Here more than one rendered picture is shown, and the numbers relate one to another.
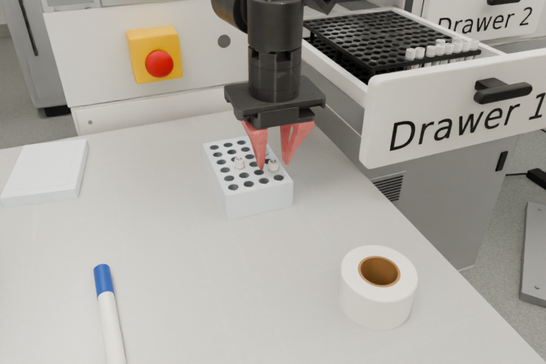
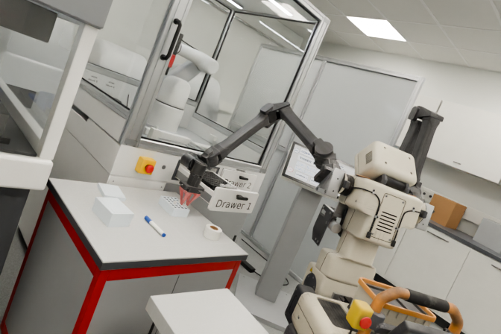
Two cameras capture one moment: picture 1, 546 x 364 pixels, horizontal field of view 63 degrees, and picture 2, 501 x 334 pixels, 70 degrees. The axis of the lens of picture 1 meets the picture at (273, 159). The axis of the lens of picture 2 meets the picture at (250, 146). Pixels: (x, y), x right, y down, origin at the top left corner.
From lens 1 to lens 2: 114 cm
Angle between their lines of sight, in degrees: 36
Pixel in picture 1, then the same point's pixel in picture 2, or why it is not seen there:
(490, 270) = not seen: hidden behind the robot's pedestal
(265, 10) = (200, 165)
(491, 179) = not seen: hidden behind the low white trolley
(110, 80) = (127, 169)
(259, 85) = (191, 182)
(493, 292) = not seen: hidden behind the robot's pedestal
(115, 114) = (121, 180)
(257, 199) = (180, 212)
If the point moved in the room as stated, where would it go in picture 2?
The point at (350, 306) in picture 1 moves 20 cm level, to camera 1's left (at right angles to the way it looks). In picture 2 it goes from (207, 234) to (160, 224)
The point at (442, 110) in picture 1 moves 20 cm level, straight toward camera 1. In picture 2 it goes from (228, 199) to (226, 212)
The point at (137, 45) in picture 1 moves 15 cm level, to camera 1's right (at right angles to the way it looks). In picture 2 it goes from (145, 162) to (175, 171)
